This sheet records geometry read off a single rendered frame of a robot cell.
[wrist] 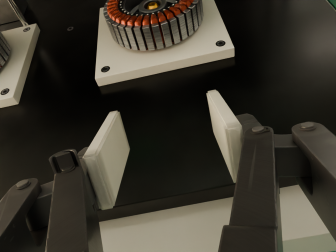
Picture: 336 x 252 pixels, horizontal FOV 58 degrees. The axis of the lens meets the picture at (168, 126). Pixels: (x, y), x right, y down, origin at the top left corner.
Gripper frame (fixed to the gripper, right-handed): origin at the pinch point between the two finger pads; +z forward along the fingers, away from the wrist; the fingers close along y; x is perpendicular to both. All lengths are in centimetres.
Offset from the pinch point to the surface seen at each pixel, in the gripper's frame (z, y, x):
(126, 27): 16.4, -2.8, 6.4
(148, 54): 17.3, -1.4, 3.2
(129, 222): 4.3, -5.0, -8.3
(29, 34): 26.2, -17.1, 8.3
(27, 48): 23.4, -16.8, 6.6
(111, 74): 15.6, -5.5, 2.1
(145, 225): 3.9, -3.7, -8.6
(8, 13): 32.3, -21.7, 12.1
